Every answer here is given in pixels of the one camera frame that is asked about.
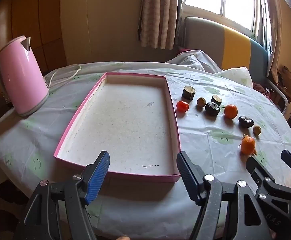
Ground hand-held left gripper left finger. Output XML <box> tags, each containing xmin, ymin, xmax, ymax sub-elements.
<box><xmin>14</xmin><ymin>151</ymin><xmax>110</xmax><ymax>240</ymax></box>

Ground dark red cloth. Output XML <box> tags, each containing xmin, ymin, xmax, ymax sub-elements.
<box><xmin>252</xmin><ymin>82</ymin><xmax>273</xmax><ymax>100</ymax></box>

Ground pink shallow cardboard box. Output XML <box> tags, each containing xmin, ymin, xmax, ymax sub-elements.
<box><xmin>54</xmin><ymin>72</ymin><xmax>181</xmax><ymax>183</ymax></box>

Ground white power cable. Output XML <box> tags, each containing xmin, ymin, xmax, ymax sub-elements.
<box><xmin>45</xmin><ymin>64</ymin><xmax>82</xmax><ymax>88</ymax></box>

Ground dark wrinkled passion fruit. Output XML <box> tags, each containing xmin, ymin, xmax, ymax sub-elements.
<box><xmin>239</xmin><ymin>116</ymin><xmax>254</xmax><ymax>128</ymax></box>
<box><xmin>205</xmin><ymin>102</ymin><xmax>220</xmax><ymax>117</ymax></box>

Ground round orange tangerine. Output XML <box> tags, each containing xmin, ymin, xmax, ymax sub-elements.
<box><xmin>224</xmin><ymin>104</ymin><xmax>238</xmax><ymax>119</ymax></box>

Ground grey metal rail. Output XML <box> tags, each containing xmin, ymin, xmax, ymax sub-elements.
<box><xmin>265</xmin><ymin>77</ymin><xmax>289</xmax><ymax>113</ymax></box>

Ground orange tangerine with stem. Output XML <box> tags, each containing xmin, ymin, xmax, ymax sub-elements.
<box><xmin>238</xmin><ymin>134</ymin><xmax>257</xmax><ymax>155</ymax></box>

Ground white green-print pillow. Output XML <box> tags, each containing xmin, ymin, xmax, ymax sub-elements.
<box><xmin>214</xmin><ymin>67</ymin><xmax>254</xmax><ymax>88</ymax></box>

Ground striped sofa backrest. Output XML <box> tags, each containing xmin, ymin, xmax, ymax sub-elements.
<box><xmin>183</xmin><ymin>17</ymin><xmax>269</xmax><ymax>79</ymax></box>

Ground pink electric kettle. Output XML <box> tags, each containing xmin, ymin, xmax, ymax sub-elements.
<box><xmin>0</xmin><ymin>36</ymin><xmax>50</xmax><ymax>117</ymax></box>

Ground bright window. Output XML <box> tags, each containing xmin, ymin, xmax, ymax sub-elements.
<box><xmin>184</xmin><ymin>0</ymin><xmax>261</xmax><ymax>32</ymax></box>

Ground beige patterned curtain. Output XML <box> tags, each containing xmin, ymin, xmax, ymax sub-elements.
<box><xmin>138</xmin><ymin>0</ymin><xmax>186</xmax><ymax>50</ymax></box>

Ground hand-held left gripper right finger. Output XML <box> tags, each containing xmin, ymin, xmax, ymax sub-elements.
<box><xmin>176</xmin><ymin>151</ymin><xmax>272</xmax><ymax>240</ymax></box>

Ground sheer beige curtain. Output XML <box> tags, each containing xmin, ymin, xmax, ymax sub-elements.
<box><xmin>258</xmin><ymin>0</ymin><xmax>283</xmax><ymax>84</ymax></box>

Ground white plastic cover sheet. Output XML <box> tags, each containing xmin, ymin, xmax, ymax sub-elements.
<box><xmin>165</xmin><ymin>49</ymin><xmax>222</xmax><ymax>73</ymax></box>

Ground small red tomato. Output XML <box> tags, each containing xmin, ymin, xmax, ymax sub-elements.
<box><xmin>177</xmin><ymin>101</ymin><xmax>189</xmax><ymax>113</ymax></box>

